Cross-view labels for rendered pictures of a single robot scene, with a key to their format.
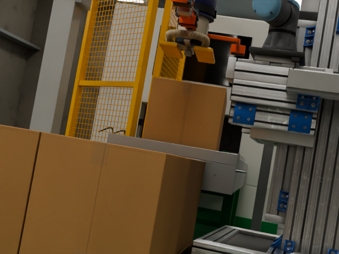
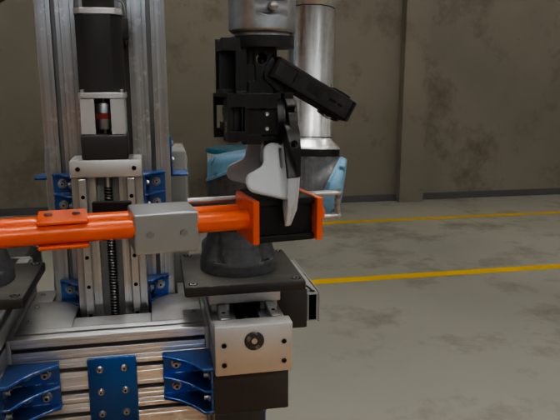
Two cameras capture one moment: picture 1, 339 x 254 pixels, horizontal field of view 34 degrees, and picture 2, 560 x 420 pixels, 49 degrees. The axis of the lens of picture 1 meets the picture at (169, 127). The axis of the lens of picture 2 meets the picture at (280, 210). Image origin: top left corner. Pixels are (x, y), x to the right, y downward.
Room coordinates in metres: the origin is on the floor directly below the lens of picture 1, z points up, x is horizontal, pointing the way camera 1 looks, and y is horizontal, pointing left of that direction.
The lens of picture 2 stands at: (2.76, 0.68, 1.40)
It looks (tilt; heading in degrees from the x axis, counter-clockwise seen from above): 12 degrees down; 243
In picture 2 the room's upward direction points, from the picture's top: straight up
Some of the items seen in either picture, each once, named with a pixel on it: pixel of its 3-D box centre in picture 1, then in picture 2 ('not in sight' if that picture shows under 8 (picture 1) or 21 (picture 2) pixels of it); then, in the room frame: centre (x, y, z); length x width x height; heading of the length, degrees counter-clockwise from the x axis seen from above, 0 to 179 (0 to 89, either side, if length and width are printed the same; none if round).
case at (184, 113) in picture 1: (187, 123); not in sight; (3.23, -0.10, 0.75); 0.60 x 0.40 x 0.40; 173
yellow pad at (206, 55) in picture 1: (205, 52); not in sight; (3.03, -0.13, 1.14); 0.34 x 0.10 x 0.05; 173
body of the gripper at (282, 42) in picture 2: not in sight; (256, 91); (2.47, 0.03, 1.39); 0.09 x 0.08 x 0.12; 172
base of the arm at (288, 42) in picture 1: (280, 43); (237, 242); (2.31, -0.40, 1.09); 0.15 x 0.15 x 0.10
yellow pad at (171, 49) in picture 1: (171, 47); not in sight; (3.05, 0.06, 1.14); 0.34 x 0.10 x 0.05; 173
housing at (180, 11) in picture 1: (184, 9); (162, 227); (2.58, 0.03, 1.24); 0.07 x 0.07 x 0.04; 83
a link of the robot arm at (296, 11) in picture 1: (284, 16); (241, 183); (2.30, -0.40, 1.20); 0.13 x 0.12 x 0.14; 144
